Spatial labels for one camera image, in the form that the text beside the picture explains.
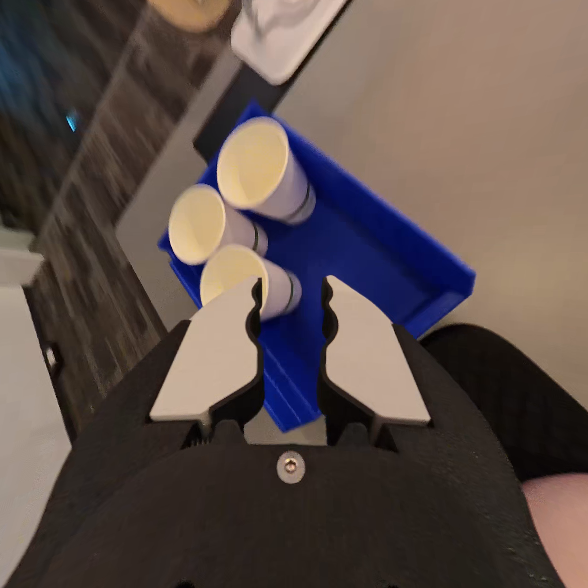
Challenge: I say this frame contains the blue plastic bin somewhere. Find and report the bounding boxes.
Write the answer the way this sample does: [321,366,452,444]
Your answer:
[156,100,477,432]

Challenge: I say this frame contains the person's left forearm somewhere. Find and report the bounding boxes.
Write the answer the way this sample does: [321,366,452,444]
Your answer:
[521,472,588,588]

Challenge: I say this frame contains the white board stand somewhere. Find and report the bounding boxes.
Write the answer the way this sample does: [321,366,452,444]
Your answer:
[230,0,352,85]

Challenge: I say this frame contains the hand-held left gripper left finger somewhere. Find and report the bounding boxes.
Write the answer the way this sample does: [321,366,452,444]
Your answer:
[149,276,267,446]

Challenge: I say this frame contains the white paper cup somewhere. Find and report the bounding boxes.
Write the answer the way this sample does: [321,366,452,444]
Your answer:
[216,117,317,225]
[200,244,302,322]
[168,184,270,267]

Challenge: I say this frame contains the black textured pad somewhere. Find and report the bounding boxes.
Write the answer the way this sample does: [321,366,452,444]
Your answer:
[418,322,588,483]

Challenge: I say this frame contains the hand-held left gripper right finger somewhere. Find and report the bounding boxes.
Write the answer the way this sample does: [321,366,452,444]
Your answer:
[317,274,432,446]

